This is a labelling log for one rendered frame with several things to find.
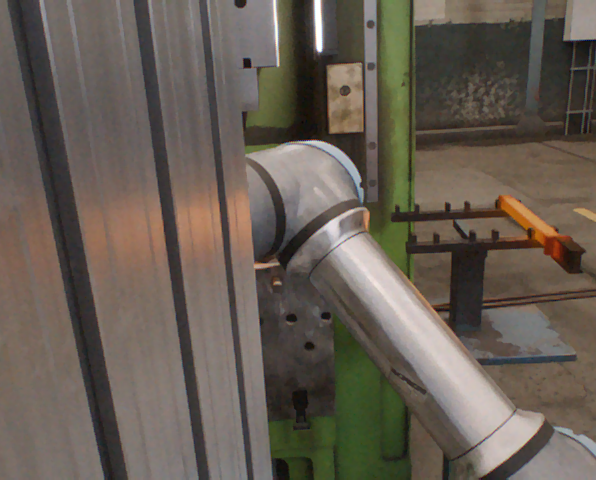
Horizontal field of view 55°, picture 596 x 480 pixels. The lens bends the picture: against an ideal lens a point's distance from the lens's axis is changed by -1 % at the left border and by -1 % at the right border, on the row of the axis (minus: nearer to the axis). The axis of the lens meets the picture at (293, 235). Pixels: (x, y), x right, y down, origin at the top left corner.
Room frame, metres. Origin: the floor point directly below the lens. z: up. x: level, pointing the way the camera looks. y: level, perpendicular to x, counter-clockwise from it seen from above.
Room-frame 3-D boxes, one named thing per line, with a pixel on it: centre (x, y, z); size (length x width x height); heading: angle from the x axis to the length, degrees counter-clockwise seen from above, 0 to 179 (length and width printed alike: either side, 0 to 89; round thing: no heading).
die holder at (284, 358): (1.55, 0.11, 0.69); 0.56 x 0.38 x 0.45; 2
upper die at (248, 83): (1.54, 0.17, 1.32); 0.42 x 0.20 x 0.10; 2
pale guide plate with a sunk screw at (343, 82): (1.48, -0.15, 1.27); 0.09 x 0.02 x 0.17; 92
